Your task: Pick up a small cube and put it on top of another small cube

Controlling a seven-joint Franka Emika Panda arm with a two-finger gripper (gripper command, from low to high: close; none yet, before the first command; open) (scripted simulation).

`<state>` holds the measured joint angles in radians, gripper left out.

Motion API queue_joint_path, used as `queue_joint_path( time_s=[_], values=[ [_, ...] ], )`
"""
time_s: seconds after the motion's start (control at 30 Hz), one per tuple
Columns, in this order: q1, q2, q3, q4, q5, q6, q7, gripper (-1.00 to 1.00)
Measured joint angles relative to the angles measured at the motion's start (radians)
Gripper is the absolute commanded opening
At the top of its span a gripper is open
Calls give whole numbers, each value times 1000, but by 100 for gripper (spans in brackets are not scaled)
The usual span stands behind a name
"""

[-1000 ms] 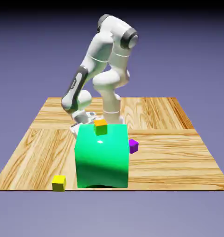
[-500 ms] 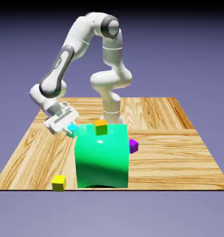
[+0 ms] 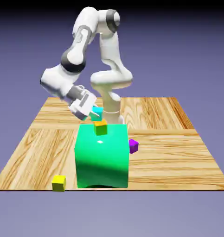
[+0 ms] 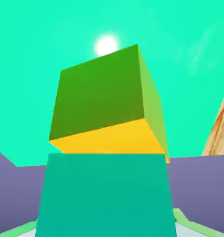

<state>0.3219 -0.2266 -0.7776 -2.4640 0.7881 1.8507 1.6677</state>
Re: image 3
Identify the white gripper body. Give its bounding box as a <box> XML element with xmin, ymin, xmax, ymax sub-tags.
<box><xmin>68</xmin><ymin>92</ymin><xmax>97</xmax><ymax>121</ymax></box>

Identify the small cyan cube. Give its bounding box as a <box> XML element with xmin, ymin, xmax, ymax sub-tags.
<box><xmin>90</xmin><ymin>106</ymin><xmax>104</xmax><ymax>122</ymax></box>

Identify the small orange cube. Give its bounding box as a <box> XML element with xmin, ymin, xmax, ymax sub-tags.
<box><xmin>94</xmin><ymin>119</ymin><xmax>108</xmax><ymax>136</ymax></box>

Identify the small purple cube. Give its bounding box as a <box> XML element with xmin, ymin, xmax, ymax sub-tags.
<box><xmin>128</xmin><ymin>139</ymin><xmax>139</xmax><ymax>154</ymax></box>

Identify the small yellow cube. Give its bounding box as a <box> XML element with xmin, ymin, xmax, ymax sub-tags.
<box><xmin>51</xmin><ymin>175</ymin><xmax>67</xmax><ymax>192</ymax></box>

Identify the large green box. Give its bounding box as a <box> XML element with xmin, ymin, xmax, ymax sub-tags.
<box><xmin>74</xmin><ymin>123</ymin><xmax>130</xmax><ymax>189</ymax></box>

